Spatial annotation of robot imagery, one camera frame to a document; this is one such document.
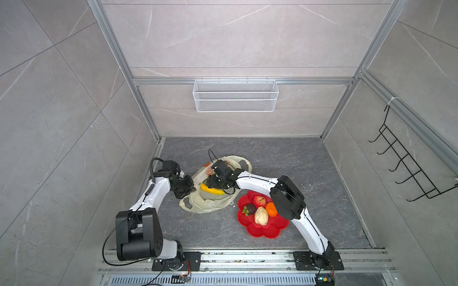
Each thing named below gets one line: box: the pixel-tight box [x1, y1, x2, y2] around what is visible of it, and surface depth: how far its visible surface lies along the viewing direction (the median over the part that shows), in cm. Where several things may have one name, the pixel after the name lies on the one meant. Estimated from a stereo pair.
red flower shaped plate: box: [237, 190, 290, 239], surface depth 84 cm
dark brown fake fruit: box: [242, 203, 258, 217], surface depth 85 cm
